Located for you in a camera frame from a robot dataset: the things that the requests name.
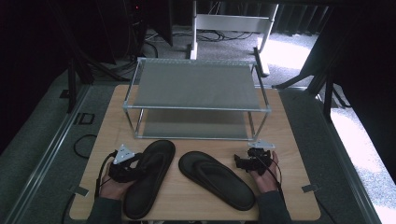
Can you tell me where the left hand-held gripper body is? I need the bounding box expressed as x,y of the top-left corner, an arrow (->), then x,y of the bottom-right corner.
106,143 -> 142,184

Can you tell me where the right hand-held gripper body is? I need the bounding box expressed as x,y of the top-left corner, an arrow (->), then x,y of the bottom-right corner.
244,139 -> 276,174

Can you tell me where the black flip-flop slipper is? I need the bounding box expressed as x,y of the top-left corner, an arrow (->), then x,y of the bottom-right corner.
177,150 -> 257,212
122,139 -> 177,220

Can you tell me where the person's right hand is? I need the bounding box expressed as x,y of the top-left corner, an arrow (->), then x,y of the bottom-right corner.
249,150 -> 280,195

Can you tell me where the person's left hand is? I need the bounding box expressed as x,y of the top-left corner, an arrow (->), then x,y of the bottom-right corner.
99,163 -> 138,201

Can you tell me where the grey tape strip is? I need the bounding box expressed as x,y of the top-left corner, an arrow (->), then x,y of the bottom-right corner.
301,183 -> 321,194
69,185 -> 90,198

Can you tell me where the two-tier grey shoe rack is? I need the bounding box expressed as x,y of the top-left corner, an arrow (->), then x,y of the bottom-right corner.
122,57 -> 273,142

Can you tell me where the black metal stand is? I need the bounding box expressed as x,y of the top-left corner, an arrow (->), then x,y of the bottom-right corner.
272,62 -> 353,123
66,57 -> 95,115

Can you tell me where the white metal stand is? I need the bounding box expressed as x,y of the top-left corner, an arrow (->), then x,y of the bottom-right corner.
186,0 -> 280,77

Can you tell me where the dark equipment with red light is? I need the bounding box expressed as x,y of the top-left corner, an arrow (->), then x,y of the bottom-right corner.
123,0 -> 149,61

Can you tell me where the left hand-held gripper cable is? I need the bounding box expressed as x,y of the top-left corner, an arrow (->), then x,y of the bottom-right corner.
93,150 -> 119,200

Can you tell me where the black cable loop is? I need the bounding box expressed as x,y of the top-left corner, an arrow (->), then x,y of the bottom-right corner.
73,133 -> 98,160

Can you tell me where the metal floor rail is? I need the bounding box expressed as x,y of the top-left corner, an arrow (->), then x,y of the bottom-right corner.
312,92 -> 383,224
0,83 -> 92,224

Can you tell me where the bundle of floor cables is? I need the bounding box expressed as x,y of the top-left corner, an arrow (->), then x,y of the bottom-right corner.
143,28 -> 257,43

